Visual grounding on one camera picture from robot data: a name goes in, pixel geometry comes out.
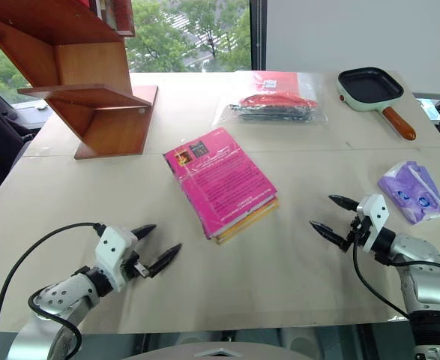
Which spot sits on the grey rounded robot torso cover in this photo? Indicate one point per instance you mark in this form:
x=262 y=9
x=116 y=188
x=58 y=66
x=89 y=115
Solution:
x=216 y=350

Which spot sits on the dark window frame post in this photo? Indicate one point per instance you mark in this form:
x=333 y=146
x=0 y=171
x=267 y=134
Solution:
x=258 y=35

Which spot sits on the purple tissue pack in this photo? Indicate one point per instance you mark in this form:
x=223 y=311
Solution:
x=414 y=189

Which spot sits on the mint green square frying pan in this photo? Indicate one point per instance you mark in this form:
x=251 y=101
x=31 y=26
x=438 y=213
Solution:
x=369 y=88

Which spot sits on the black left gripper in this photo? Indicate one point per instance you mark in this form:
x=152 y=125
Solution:
x=137 y=268

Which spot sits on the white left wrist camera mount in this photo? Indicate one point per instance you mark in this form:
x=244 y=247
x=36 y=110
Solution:
x=111 y=251

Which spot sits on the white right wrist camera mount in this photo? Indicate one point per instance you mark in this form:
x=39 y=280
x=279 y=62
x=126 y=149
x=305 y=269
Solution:
x=375 y=213

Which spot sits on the red and black bundle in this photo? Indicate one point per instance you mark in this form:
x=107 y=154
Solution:
x=272 y=108

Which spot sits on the red paper packet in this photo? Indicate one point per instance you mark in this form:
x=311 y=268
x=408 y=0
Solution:
x=279 y=82

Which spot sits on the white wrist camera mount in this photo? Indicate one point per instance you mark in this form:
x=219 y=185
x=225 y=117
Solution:
x=375 y=213
x=111 y=251

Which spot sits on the red book on shelf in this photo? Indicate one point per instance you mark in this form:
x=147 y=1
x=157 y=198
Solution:
x=125 y=17

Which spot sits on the clear plastic bag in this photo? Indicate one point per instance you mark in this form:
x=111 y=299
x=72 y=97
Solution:
x=313 y=101

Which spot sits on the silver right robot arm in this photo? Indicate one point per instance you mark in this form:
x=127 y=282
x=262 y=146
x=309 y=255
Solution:
x=422 y=270

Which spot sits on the yellow paperback book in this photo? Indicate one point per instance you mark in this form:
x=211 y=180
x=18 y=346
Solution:
x=250 y=221

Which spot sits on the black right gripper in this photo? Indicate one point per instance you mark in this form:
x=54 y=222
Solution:
x=358 y=232

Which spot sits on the zigzag wooden bookshelf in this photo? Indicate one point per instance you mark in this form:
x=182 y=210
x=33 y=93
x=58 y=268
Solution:
x=88 y=123

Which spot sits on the pink paperback book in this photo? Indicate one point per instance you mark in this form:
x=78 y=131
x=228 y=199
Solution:
x=221 y=176

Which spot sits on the pale-cover book on shelf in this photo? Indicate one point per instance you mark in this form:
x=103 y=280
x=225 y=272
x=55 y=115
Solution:
x=105 y=11

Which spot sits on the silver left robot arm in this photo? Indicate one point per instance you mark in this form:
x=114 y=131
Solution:
x=62 y=296

